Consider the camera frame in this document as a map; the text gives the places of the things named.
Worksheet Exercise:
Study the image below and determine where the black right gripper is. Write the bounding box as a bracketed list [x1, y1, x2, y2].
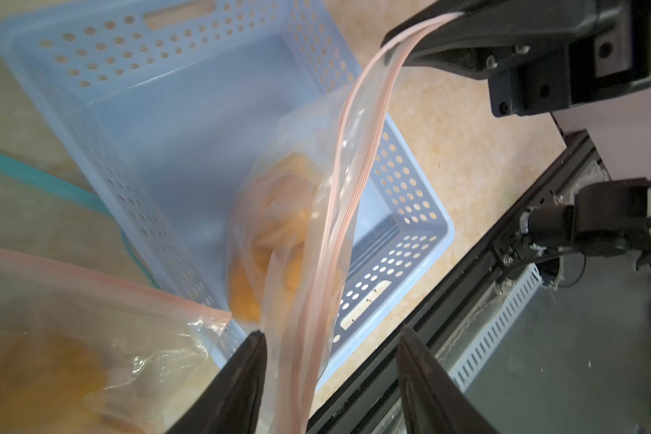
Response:
[383, 0, 651, 118]

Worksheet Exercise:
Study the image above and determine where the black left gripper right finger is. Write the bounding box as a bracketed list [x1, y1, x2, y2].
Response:
[396, 327, 497, 434]

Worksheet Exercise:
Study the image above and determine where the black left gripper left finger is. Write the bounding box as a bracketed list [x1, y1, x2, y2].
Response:
[167, 331, 267, 434]

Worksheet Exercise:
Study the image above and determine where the light blue perforated plastic basket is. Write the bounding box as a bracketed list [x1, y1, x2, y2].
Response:
[0, 0, 457, 392]

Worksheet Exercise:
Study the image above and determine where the clear blue zipper bag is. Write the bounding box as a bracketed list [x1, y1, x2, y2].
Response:
[0, 153, 157, 288]

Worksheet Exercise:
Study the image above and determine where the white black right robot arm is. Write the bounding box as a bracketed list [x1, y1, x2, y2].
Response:
[385, 1, 651, 262]

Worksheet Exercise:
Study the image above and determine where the white slotted cable duct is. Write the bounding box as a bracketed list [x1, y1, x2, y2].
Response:
[443, 264, 543, 392]

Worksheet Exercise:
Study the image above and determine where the black base frame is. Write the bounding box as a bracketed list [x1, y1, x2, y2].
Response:
[307, 130, 598, 433]

